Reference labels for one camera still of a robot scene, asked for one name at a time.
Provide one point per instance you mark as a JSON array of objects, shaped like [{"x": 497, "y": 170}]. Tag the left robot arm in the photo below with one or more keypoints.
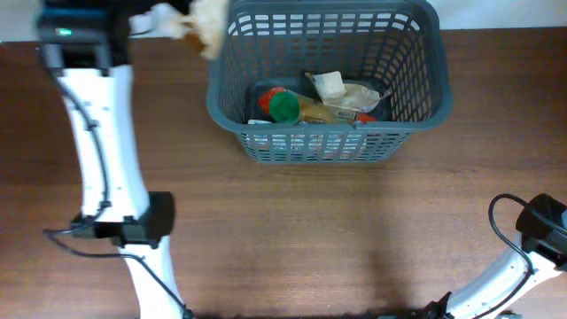
[{"x": 83, "y": 48}]

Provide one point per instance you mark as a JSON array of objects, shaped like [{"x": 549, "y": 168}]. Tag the beige bread bag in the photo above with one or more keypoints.
[{"x": 202, "y": 24}]

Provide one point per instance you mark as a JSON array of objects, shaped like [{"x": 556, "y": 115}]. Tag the tissue pack multipack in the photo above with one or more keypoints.
[{"x": 307, "y": 143}]

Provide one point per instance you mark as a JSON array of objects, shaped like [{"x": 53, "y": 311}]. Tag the green lidded jar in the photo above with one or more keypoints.
[{"x": 284, "y": 107}]

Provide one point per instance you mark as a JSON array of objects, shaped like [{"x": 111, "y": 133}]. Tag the red spaghetti packet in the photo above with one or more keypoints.
[{"x": 315, "y": 112}]

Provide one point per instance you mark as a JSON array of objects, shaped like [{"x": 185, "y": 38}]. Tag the beige mushroom snack pouch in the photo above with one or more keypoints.
[{"x": 350, "y": 96}]

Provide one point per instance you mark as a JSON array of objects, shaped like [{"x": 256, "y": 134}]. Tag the grey plastic basket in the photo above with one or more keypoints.
[{"x": 393, "y": 44}]

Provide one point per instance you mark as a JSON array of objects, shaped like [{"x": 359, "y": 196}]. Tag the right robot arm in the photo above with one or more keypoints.
[{"x": 537, "y": 255}]

